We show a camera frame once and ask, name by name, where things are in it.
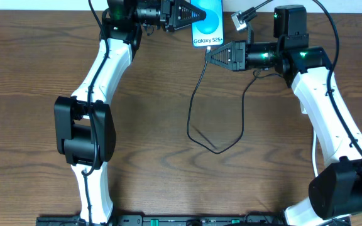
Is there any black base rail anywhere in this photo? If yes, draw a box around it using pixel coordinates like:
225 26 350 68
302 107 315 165
35 213 287 226

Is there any black USB charging cable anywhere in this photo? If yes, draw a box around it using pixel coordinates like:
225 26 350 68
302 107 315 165
186 46 284 155

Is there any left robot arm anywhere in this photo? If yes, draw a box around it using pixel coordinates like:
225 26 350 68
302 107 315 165
53 0 206 225

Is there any blue Galaxy smartphone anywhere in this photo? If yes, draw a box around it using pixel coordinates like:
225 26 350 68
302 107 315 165
190 0 224 48

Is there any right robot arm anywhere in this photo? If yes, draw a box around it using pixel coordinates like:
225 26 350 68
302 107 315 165
206 5 362 225

